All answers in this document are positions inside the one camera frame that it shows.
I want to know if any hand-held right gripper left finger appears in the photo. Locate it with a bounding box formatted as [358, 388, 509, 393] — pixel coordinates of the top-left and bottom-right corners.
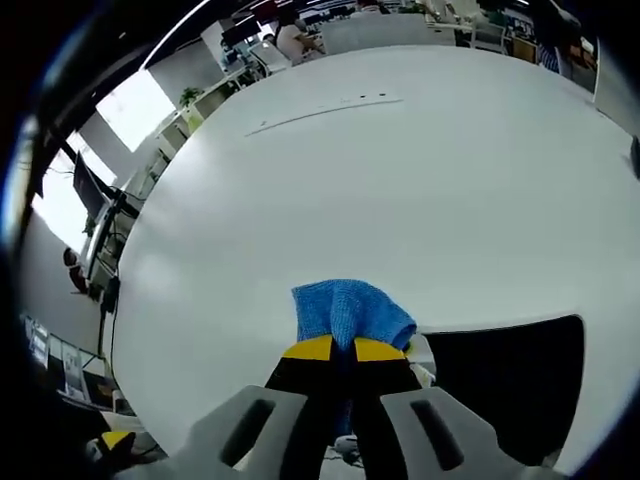
[114, 334, 346, 480]

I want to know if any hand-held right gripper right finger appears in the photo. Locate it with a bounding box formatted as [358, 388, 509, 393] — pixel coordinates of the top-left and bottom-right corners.
[352, 337, 569, 480]

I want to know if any blue cleaning cloth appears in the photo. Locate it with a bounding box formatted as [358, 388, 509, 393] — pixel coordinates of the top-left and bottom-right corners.
[290, 278, 419, 439]

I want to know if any black power adapter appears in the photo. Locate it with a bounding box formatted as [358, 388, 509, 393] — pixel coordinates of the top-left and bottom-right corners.
[101, 274, 122, 308]

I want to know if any black computer monitor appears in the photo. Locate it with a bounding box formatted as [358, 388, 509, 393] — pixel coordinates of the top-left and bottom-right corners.
[71, 149, 120, 222]

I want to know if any green potted plant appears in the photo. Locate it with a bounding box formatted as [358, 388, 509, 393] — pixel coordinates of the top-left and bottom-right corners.
[179, 86, 206, 109]

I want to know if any white low partition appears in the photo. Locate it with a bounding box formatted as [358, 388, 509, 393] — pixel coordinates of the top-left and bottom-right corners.
[318, 13, 432, 56]

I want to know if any black cable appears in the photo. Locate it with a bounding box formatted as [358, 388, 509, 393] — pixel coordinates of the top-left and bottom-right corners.
[96, 298, 120, 362]

